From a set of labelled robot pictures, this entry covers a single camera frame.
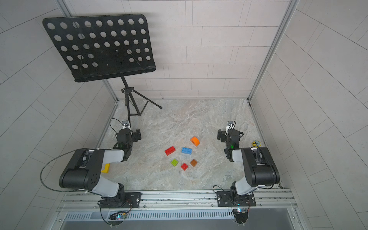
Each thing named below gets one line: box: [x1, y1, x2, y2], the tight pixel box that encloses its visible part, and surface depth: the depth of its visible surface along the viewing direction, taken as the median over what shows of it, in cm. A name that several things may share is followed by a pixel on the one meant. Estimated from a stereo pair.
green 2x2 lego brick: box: [170, 159, 179, 167], surface depth 84 cm
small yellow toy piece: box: [252, 139, 262, 147], surface depth 93 cm
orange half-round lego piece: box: [190, 136, 201, 147], surface depth 93 cm
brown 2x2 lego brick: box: [190, 159, 198, 168], surface depth 84 cm
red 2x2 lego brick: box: [180, 162, 189, 172], surface depth 83 cm
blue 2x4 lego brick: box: [181, 147, 193, 155], surface depth 90 cm
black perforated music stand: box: [42, 13, 163, 126], surface depth 64 cm
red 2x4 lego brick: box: [164, 146, 176, 156], surface depth 90 cm
